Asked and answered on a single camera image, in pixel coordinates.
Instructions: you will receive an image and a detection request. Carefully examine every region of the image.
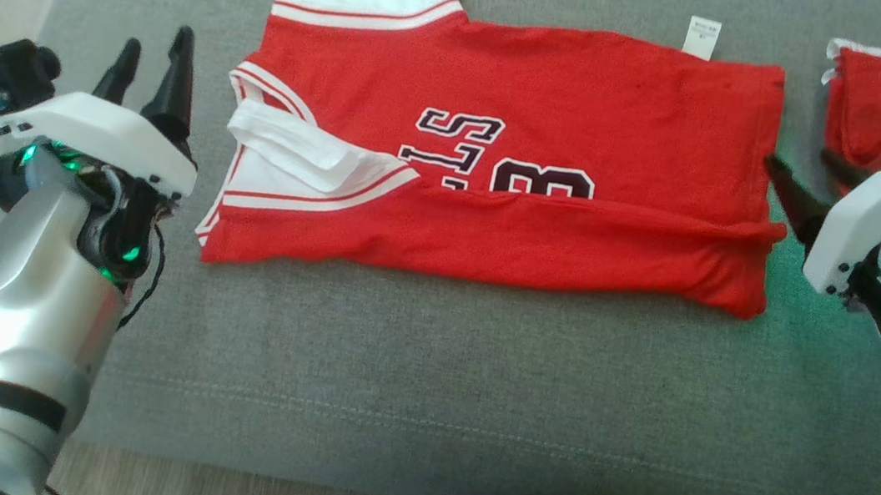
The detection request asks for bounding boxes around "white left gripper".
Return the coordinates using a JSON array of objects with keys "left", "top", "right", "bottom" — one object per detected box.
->
[{"left": 0, "top": 6, "right": 216, "bottom": 205}]

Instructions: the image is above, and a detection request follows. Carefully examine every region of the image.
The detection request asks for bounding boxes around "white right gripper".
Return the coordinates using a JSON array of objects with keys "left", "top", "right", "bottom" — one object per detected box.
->
[{"left": 748, "top": 140, "right": 881, "bottom": 302}]

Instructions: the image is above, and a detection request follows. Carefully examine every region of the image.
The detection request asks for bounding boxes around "red jersey with white sleeves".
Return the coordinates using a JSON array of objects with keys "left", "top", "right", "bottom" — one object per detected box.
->
[{"left": 191, "top": 0, "right": 816, "bottom": 333}]

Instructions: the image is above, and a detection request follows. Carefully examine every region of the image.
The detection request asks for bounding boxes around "large grey sofa chaise cushion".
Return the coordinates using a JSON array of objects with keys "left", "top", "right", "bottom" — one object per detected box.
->
[{"left": 0, "top": 0, "right": 881, "bottom": 495}]

